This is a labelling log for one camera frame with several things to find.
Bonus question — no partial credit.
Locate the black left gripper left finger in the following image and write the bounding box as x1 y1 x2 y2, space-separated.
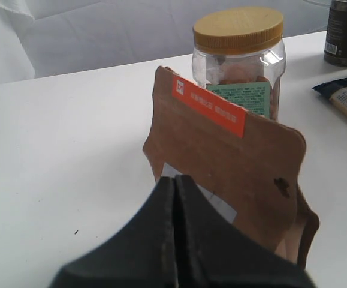
51 177 178 287

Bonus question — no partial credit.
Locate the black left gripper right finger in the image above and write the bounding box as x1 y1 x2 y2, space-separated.
174 175 314 287

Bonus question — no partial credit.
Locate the kraft pouch orange label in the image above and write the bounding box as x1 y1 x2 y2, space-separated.
143 67 319 266

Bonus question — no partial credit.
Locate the clear nut jar yellow lid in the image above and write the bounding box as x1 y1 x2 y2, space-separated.
192 7 286 121

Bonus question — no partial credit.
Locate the dark glass jar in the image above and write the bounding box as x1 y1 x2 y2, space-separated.
324 1 347 67

